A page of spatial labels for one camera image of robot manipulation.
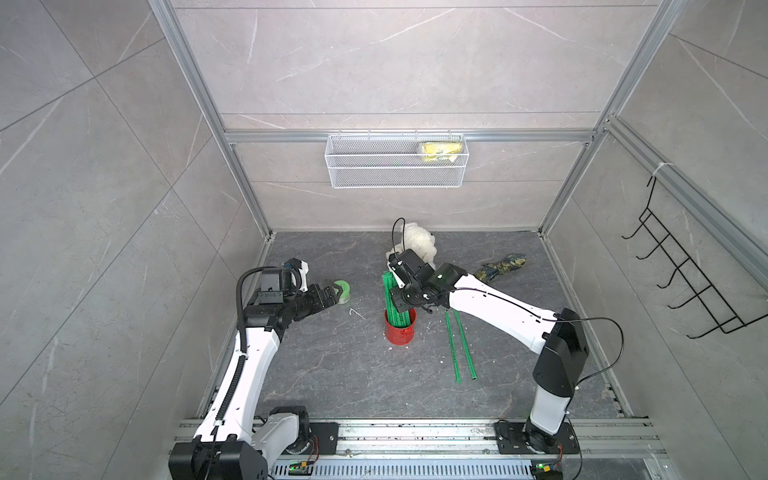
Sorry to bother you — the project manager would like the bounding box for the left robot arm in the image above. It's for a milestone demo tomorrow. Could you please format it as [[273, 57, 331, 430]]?
[[168, 258, 350, 479]]

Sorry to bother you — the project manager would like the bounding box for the black wire hook rack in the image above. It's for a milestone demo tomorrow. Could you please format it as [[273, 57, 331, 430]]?
[[621, 176, 767, 340]]

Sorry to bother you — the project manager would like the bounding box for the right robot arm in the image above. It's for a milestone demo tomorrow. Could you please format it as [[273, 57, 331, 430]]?
[[388, 249, 601, 454]]

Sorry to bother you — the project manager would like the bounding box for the camouflage cloth pouch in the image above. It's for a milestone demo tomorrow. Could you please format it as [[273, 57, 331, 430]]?
[[473, 253, 526, 284]]

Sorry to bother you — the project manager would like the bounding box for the white plush dog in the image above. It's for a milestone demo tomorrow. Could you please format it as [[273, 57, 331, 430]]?
[[389, 222, 437, 268]]

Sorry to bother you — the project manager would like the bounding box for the green straw bundle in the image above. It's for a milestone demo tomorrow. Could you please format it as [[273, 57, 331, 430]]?
[[382, 272, 412, 328]]

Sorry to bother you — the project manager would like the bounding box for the metal base rail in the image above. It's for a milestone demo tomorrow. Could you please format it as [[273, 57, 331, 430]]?
[[168, 412, 671, 479]]

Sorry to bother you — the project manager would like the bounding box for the red cylindrical container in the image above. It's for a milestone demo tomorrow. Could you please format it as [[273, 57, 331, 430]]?
[[385, 309, 417, 346]]

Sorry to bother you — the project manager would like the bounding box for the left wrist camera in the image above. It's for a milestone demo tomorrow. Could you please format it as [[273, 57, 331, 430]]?
[[282, 258, 309, 292]]

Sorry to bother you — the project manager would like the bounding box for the small green lidded jar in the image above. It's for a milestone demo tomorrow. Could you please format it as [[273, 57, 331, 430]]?
[[334, 280, 351, 304]]

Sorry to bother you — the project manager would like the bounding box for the white wire mesh basket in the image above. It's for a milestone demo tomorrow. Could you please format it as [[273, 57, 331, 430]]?
[[324, 132, 469, 189]]

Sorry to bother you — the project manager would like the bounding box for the yellow sponge in basket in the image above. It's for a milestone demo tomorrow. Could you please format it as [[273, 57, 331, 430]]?
[[417, 142, 464, 163]]

